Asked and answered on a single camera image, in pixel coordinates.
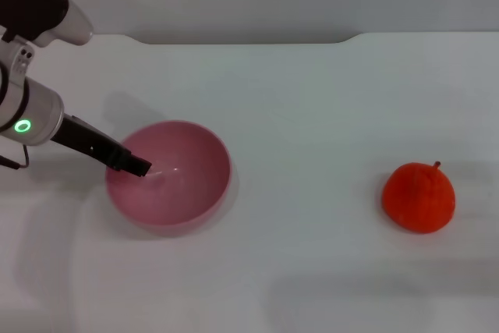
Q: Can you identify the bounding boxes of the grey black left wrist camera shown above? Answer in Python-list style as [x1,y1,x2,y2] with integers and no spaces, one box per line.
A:
[0,0,95,48]

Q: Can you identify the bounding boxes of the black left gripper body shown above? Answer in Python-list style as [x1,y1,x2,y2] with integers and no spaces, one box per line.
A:
[50,114,125,168]

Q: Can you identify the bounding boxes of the orange toy fruit with stem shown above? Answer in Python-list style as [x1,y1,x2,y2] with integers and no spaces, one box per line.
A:
[381,160,457,235]

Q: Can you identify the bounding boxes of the pink plastic bowl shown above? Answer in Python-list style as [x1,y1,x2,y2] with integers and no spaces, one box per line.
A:
[105,120,233,232]

